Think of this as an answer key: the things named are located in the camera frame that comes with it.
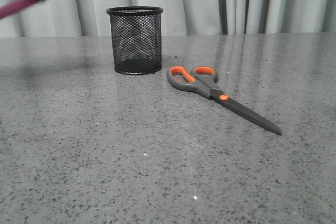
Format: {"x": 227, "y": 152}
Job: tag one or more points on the grey orange scissors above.
{"x": 203, "y": 81}

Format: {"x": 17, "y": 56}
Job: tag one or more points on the grey curtain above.
{"x": 53, "y": 18}

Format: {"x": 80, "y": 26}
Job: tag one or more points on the black mesh pen holder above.
{"x": 136, "y": 39}

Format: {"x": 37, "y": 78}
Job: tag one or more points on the pink highlighter pen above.
{"x": 18, "y": 5}

